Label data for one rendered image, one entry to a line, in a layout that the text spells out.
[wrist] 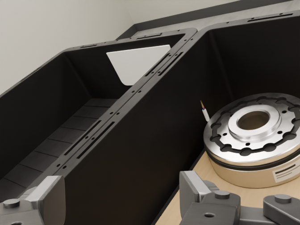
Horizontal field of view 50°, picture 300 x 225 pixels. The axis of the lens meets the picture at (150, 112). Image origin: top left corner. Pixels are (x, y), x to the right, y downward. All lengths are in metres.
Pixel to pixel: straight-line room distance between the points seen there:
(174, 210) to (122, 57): 0.26
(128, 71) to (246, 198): 0.28
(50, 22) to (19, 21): 0.31
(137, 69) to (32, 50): 2.80
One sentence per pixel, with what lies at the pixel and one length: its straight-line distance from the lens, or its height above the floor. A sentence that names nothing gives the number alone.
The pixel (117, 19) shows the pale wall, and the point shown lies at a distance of 3.96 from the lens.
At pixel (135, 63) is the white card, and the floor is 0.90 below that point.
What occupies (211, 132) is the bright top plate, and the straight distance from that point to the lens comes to 0.33.
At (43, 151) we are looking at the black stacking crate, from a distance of 0.54.
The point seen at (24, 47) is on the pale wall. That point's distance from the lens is 3.22.
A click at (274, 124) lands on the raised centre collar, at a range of 0.30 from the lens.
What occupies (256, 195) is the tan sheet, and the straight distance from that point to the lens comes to 0.30.
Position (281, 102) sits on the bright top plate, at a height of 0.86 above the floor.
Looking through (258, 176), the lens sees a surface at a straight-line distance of 0.29.
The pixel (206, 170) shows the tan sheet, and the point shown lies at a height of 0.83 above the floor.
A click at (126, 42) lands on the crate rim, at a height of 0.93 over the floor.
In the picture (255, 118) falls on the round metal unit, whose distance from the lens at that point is 0.33.
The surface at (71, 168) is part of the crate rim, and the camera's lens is 0.25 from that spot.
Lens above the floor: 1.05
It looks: 28 degrees down
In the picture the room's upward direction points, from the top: 27 degrees counter-clockwise
